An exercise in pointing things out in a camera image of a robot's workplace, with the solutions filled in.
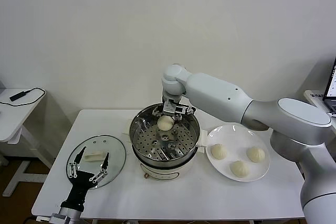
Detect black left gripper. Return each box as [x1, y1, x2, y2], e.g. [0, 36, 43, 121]
[60, 146, 110, 212]

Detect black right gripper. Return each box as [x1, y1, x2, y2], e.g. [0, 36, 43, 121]
[153, 98, 183, 122]

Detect white steamed baozi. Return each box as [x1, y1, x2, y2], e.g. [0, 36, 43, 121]
[156, 115, 174, 132]
[211, 143, 228, 161]
[246, 146, 266, 164]
[230, 160, 250, 178]

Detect round glass pot lid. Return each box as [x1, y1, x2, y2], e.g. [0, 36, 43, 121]
[66, 134, 127, 189]

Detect perforated steel steamer basket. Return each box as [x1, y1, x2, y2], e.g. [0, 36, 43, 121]
[130, 103, 201, 164]

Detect white round plate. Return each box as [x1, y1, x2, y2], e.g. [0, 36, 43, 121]
[205, 125, 271, 183]

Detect black power adapter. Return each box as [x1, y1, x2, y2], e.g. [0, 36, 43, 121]
[9, 91, 27, 102]

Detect white laptop side table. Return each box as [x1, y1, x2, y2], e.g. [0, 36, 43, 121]
[303, 89, 336, 120]

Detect open laptop computer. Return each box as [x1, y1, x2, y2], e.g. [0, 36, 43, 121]
[323, 55, 336, 114]

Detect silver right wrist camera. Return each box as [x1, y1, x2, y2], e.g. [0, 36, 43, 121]
[175, 104, 190, 116]

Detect thin black cable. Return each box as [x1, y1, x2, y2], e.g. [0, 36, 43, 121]
[0, 87, 46, 107]

